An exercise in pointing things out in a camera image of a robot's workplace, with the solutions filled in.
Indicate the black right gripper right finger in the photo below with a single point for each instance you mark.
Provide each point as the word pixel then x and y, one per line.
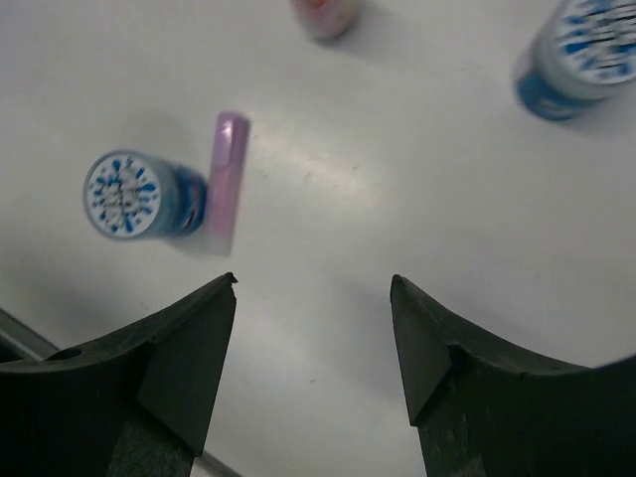
pixel 483 406

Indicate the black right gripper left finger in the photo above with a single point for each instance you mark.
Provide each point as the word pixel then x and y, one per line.
pixel 135 402

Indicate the blue paint jar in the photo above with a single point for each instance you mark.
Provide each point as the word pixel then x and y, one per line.
pixel 131 195
pixel 583 55

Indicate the purple highlighter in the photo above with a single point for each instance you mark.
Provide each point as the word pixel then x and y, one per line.
pixel 229 149

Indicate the pink-capped marker tube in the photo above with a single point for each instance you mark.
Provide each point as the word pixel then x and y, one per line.
pixel 326 19

